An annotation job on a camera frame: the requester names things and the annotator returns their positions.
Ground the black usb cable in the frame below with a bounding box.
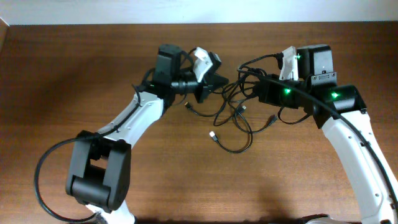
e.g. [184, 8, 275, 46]
[183, 70, 278, 134]
[208, 80, 259, 154]

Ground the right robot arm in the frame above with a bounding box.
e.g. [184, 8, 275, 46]
[252, 44, 397, 223]

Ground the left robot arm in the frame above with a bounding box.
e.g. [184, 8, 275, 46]
[65, 44, 228, 223]

